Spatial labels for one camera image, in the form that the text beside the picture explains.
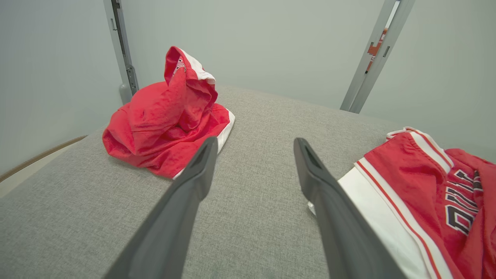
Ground grey double-foot partition post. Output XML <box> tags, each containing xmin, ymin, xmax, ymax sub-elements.
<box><xmin>340</xmin><ymin>0</ymin><xmax>416</xmax><ymax>114</ymax></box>

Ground red white-striped shorts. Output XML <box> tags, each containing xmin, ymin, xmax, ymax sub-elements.
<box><xmin>102</xmin><ymin>46</ymin><xmax>236</xmax><ymax>179</ymax></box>

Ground grey single-foot partition post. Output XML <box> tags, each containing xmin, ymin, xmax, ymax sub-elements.
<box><xmin>103</xmin><ymin>0</ymin><xmax>139</xmax><ymax>105</ymax></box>

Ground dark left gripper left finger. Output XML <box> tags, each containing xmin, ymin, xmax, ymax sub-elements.
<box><xmin>104</xmin><ymin>136</ymin><xmax>218</xmax><ymax>279</ymax></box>

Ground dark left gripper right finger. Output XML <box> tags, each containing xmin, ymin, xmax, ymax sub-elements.
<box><xmin>293</xmin><ymin>138</ymin><xmax>407</xmax><ymax>279</ymax></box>

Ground red Bulls 23 jersey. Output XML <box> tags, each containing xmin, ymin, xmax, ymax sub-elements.
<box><xmin>308</xmin><ymin>127</ymin><xmax>496</xmax><ymax>279</ymax></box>

